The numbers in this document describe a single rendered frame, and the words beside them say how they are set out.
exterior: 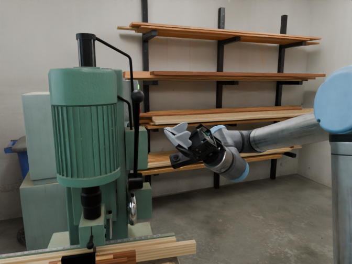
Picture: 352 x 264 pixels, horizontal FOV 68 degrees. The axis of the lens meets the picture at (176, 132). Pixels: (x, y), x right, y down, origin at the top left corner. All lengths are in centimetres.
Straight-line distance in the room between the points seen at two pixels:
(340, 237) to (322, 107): 22
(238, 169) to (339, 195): 43
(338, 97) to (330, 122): 4
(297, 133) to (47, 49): 271
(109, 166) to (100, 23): 255
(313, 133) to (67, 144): 64
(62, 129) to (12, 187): 266
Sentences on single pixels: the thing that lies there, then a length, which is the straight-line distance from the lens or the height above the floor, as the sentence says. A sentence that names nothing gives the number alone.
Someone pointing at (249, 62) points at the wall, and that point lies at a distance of 384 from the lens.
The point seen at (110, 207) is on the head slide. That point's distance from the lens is 95.
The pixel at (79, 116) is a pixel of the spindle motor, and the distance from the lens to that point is 69.
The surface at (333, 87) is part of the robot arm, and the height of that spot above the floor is 146.
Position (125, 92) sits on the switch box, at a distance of 104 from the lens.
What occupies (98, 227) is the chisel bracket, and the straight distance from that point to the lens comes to 83.
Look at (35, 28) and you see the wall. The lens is 316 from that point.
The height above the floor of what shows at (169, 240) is 95.
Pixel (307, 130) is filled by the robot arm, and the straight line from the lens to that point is 79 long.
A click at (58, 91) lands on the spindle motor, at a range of 71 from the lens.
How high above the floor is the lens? 147
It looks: 11 degrees down
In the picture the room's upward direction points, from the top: straight up
